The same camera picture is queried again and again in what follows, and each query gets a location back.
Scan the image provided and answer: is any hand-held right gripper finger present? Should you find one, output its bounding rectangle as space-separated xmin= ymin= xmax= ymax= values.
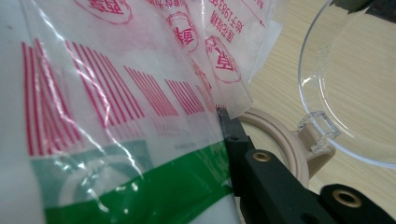
xmin=216 ymin=105 xmax=339 ymax=224

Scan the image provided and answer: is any clear jar with beige rim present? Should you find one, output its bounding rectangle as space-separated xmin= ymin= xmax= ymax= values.
xmin=237 ymin=106 xmax=337 ymax=189

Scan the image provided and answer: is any clear round hinged lid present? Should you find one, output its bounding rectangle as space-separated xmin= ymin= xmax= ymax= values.
xmin=296 ymin=0 xmax=396 ymax=171

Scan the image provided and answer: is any pink white plastic bag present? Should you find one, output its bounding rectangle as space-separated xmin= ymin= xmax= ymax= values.
xmin=0 ymin=0 xmax=283 ymax=224

